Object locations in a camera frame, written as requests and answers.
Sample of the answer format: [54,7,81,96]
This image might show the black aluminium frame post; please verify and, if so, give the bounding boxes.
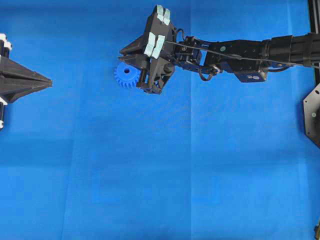
[307,0,320,86]

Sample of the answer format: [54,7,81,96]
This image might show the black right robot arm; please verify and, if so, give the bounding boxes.
[119,5,320,95]

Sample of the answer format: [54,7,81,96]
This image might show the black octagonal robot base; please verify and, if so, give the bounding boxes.
[303,84,320,148]

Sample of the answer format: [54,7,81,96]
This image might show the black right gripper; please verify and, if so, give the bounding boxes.
[118,5,184,95]

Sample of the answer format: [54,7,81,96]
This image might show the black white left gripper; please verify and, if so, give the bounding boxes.
[0,32,53,131]

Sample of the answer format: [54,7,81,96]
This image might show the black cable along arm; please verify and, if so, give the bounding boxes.
[163,28,320,82]

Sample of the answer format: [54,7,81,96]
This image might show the blue table cloth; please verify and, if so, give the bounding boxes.
[0,0,320,240]

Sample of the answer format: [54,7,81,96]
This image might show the blue plastic gear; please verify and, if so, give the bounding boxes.
[114,62,141,89]

